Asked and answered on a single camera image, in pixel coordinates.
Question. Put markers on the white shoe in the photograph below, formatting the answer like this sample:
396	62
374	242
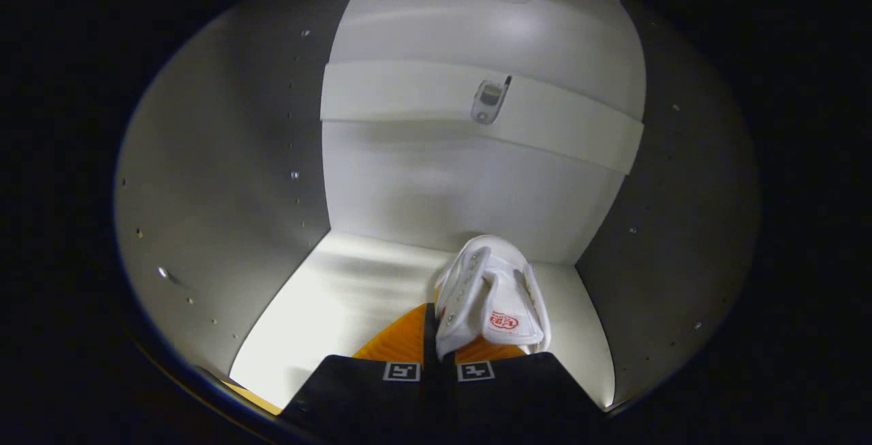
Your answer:
490	281

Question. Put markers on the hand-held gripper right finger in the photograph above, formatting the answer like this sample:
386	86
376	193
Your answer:
518	390

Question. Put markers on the grey shoe cabinet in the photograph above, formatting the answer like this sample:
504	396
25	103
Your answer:
443	179

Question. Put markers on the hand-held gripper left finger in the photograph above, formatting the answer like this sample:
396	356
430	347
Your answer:
430	336

